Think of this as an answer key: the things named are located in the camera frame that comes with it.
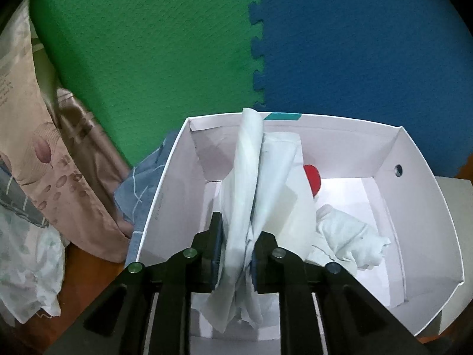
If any white underwear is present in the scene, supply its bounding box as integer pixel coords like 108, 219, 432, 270
205, 107, 320, 334

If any blue plaid cloth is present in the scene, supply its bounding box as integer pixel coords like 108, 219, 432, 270
114, 131, 178, 234

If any green foam mat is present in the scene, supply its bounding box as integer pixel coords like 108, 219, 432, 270
29, 0, 267, 168

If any white cardboard box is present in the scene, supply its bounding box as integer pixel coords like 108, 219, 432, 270
126, 112, 465, 343

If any grey plaid bedding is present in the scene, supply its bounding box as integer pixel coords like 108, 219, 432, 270
0, 159, 49, 228

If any brown satin cloth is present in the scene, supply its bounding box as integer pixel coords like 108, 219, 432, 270
55, 89, 135, 237

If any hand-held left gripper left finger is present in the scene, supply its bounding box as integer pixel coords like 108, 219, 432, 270
44, 211, 222, 355

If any blue foam mat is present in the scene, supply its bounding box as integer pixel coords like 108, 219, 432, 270
244, 0, 473, 178

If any white floral quilt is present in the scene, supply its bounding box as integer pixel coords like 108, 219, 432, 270
0, 207, 66, 326

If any red underwear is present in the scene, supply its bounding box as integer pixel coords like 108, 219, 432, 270
303, 164, 323, 196

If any white garment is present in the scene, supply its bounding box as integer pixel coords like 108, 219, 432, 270
307, 203, 392, 278

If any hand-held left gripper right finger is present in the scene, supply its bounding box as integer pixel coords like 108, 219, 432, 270
249, 231, 431, 355

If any beige printed quilt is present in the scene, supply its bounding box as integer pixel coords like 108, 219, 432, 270
0, 7, 128, 264

